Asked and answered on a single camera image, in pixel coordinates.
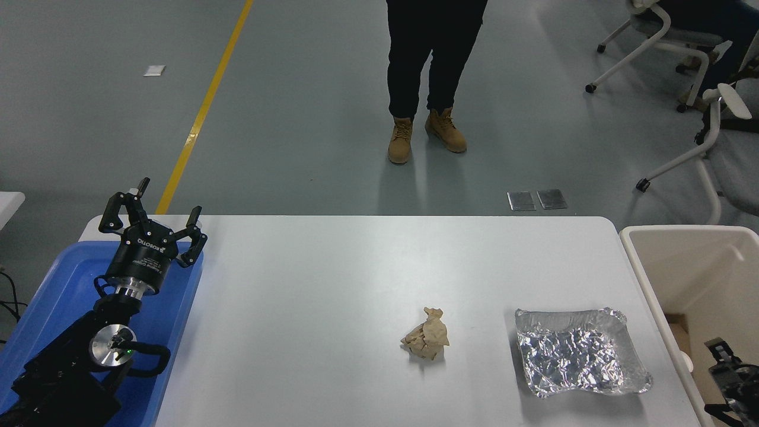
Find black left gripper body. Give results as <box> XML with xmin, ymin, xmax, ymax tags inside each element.
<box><xmin>107</xmin><ymin>221</ymin><xmax>180</xmax><ymax>296</ymax></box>

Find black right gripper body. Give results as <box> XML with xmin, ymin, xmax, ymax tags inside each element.
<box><xmin>712</xmin><ymin>363</ymin><xmax>759</xmax><ymax>427</ymax></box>

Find silver foil plate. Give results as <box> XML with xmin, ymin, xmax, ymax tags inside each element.
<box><xmin>514</xmin><ymin>307</ymin><xmax>653</xmax><ymax>399</ymax></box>

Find large pale plastic bin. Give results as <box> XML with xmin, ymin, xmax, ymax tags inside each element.
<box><xmin>619</xmin><ymin>224</ymin><xmax>759</xmax><ymax>427</ymax></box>

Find blue plastic tray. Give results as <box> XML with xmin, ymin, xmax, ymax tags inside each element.
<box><xmin>0</xmin><ymin>240</ymin><xmax>204</xmax><ymax>427</ymax></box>

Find small white side table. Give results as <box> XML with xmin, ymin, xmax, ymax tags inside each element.
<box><xmin>0</xmin><ymin>192</ymin><xmax>26</xmax><ymax>231</ymax></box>

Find crumpled tan paper ball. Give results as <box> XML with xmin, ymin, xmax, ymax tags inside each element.
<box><xmin>400</xmin><ymin>307</ymin><xmax>450</xmax><ymax>361</ymax></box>

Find standing person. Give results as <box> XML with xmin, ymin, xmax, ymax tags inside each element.
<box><xmin>385</xmin><ymin>0</ymin><xmax>489</xmax><ymax>165</ymax></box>

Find seated person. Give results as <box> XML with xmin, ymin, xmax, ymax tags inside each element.
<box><xmin>655</xmin><ymin>0</ymin><xmax>759</xmax><ymax>113</ymax></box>

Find black floor cables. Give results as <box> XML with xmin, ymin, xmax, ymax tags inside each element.
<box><xmin>0</xmin><ymin>268</ymin><xmax>28</xmax><ymax>346</ymax></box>

